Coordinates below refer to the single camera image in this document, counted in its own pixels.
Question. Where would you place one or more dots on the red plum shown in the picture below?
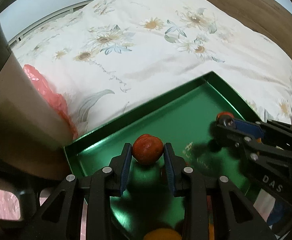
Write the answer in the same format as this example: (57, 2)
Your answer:
(147, 149)
(224, 113)

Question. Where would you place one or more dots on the orange mandarin front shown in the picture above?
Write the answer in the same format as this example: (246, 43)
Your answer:
(163, 234)

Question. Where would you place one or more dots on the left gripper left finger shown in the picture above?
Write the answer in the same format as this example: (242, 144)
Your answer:
(60, 216)

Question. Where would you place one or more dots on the pink plastic sheet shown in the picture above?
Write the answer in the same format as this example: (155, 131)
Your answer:
(22, 228)

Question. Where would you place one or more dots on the floral white bed quilt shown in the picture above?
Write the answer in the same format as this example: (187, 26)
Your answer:
(114, 55)

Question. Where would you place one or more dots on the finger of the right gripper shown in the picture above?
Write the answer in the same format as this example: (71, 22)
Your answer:
(270, 131)
(275, 152)

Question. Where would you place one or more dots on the dark plum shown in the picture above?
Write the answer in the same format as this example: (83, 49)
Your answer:
(227, 121)

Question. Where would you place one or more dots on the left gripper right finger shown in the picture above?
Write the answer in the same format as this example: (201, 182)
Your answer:
(234, 216)

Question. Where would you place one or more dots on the black rose-gold electric kettle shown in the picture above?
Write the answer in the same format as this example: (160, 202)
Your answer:
(32, 136)

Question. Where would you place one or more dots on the green rectangular tray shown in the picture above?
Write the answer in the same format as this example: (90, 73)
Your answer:
(182, 117)

